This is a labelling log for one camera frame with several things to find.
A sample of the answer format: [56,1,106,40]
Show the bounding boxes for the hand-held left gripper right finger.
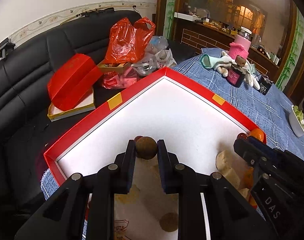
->
[157,139,273,240]

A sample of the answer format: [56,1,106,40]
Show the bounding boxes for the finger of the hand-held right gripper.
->
[246,136,275,155]
[233,138,272,167]

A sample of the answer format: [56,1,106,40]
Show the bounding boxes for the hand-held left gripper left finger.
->
[14,139,137,240]

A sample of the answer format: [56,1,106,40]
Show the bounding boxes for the red box with white inside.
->
[43,68,267,240]

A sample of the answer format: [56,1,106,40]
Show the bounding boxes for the blue plaid tablecloth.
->
[40,47,304,200]

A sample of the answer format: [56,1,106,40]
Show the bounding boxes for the white bowl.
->
[289,105,304,137]

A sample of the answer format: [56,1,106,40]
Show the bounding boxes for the green vegetables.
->
[293,105,304,128]

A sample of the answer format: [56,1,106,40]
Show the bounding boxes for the small black box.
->
[258,75,273,95]

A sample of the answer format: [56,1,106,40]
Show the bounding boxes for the white gloves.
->
[220,51,261,90]

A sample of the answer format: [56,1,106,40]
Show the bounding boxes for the flat gold box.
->
[48,86,96,122]

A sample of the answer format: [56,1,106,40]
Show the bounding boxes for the pink packets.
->
[102,66,142,90]

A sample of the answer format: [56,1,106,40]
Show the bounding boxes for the mint green glove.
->
[200,54,232,69]

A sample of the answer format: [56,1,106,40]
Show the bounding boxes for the pink bottle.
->
[229,29,252,59]

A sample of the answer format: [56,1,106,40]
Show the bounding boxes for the gold snack box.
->
[97,60,131,74]

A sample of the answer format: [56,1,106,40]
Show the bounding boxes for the white plastic bag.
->
[131,49,178,77]

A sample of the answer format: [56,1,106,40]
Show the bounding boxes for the wooden counter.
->
[174,12,279,75]

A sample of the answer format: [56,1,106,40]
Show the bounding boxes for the clear plastic bag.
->
[145,35,169,54]

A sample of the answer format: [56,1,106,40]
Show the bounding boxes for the red plastic bag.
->
[103,17,156,64]

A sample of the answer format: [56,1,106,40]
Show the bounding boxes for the black leather sofa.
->
[0,10,200,240]

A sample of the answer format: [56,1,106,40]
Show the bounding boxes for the black clamp device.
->
[0,38,15,60]

